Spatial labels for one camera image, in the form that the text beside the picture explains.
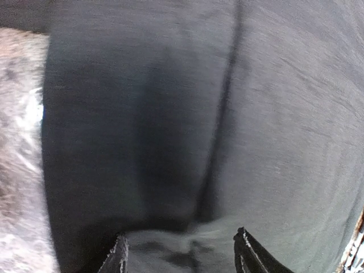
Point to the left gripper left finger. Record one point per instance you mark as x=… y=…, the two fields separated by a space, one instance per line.
x=117 y=258

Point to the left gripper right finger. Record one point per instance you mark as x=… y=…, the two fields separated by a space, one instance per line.
x=251 y=257

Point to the black long sleeve shirt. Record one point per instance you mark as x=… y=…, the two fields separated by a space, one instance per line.
x=176 y=123

